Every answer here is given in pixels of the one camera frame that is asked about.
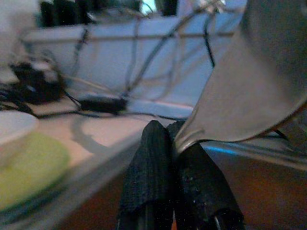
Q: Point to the black device with white labels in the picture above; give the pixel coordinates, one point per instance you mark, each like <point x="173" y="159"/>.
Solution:
<point x="38" y="83"/>

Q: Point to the black power adapter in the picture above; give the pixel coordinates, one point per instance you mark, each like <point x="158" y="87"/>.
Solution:
<point x="103" y="104"/>

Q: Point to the silver metal bowl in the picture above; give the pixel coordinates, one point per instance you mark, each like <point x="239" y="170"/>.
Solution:
<point x="251" y="83"/>

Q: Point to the green plate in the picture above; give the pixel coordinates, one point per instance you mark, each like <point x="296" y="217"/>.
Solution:
<point x="31" y="172"/>

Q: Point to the stainless steel sink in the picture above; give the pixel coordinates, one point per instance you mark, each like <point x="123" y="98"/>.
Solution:
<point x="263" y="191"/>

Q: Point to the white ceramic bowl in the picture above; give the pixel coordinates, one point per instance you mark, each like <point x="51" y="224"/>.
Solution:
<point x="14" y="124"/>

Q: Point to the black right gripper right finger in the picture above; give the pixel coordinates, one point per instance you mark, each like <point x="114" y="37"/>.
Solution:
<point x="204" y="191"/>

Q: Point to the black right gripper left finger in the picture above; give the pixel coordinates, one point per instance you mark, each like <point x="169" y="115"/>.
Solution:
<point x="148" y="172"/>

